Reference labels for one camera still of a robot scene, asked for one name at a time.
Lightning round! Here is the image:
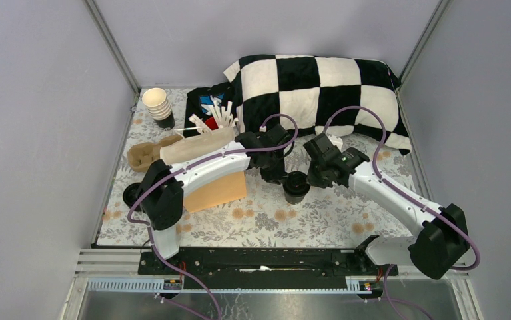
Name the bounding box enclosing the right aluminium frame post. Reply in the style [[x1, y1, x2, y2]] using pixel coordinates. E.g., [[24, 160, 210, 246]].
[[400, 0, 453, 84]]

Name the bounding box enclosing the aluminium frame post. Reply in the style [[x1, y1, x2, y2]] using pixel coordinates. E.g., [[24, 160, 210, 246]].
[[83, 0, 142, 96], [400, 0, 453, 84]]

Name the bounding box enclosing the white brown paper bag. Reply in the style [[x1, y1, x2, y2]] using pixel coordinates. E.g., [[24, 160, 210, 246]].
[[160, 127, 249, 213]]

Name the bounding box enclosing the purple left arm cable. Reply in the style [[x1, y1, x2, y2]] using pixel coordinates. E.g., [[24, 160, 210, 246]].
[[127, 113, 299, 320]]

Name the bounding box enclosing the black blue printed cloth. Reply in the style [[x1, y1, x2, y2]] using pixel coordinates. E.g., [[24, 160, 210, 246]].
[[182, 82, 235, 137]]

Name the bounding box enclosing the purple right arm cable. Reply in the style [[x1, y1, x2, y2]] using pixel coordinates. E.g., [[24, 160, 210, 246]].
[[321, 105, 482, 271]]

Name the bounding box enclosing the single black paper cup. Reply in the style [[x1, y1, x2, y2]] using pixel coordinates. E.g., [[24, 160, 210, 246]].
[[283, 183, 310, 205]]

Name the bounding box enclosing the black white checkered blanket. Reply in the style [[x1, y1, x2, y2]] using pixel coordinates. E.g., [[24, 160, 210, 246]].
[[223, 55, 412, 155]]

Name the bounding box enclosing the stack of paper cups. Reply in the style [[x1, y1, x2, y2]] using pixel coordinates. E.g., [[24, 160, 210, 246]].
[[142, 88, 175, 131]]

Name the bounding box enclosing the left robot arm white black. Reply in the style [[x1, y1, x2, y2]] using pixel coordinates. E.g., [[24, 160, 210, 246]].
[[132, 125, 296, 274]]

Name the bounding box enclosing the black plastic cup lid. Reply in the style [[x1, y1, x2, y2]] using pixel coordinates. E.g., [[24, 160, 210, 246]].
[[282, 171, 310, 185]]

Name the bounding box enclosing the floral patterned table mat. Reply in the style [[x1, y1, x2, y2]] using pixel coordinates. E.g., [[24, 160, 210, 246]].
[[94, 89, 415, 248]]

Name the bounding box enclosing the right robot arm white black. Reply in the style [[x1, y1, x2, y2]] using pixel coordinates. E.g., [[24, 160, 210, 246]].
[[304, 134, 471, 279]]

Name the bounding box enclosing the left aluminium frame post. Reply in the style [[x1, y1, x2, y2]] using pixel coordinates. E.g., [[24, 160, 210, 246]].
[[83, 0, 142, 96]]

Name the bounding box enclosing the red cup holder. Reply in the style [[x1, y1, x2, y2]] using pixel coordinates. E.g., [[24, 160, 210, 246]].
[[205, 117, 219, 130]]

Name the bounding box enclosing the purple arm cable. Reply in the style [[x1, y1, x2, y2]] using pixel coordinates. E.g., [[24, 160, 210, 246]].
[[321, 105, 482, 271], [127, 113, 299, 320]]

